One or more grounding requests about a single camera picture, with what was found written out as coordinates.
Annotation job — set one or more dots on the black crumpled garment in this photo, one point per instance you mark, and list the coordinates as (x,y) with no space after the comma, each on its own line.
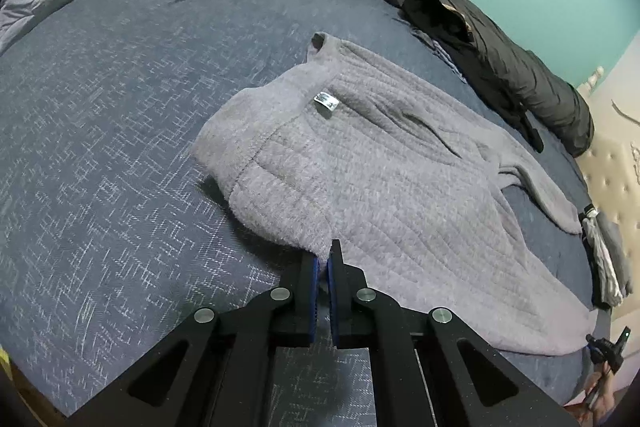
(430,14)

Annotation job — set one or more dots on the black folded garment white stripes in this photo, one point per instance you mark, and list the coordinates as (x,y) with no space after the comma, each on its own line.
(596,287)

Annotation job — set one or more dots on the blue patterned bedspread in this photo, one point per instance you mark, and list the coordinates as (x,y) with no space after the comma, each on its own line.
(125,107)

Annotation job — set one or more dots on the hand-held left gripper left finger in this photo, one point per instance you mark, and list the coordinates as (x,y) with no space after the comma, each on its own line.
(314,297)

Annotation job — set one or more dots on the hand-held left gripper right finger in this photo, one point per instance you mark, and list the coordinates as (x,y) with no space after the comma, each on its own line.
(332,302)

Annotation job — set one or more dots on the beige tufted headboard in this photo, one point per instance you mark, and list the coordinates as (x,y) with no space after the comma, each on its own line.
(620,167)

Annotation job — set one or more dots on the grey folded garment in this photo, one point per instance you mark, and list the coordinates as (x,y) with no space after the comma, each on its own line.
(617,247)

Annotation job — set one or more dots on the grey quilted fleece garment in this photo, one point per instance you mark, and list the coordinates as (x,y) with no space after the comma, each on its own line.
(375,187)

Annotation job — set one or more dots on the lilac cloth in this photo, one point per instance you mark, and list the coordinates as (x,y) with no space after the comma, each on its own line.
(445,54)

